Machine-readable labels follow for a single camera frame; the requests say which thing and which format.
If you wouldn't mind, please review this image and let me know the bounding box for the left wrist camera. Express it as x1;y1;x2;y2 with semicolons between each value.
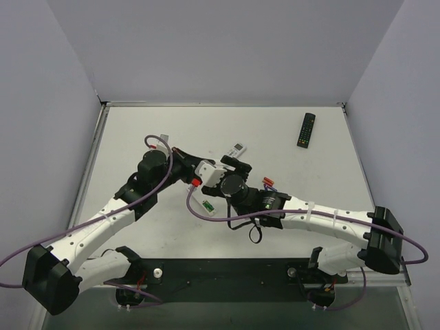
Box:
156;134;169;149

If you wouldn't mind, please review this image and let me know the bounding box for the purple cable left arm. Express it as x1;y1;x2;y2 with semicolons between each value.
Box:
0;134;173;309

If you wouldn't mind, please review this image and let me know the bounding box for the white AC remote with display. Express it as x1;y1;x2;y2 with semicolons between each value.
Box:
226;142;247;159

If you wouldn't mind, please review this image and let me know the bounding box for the black TV remote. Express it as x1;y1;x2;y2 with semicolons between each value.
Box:
297;113;316;149

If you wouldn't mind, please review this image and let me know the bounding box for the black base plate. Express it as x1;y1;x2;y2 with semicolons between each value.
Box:
116;258;348;303

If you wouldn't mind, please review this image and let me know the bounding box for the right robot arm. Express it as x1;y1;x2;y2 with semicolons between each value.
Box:
195;156;403;275

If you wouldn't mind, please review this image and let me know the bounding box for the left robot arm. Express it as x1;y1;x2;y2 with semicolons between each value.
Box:
22;148;202;316

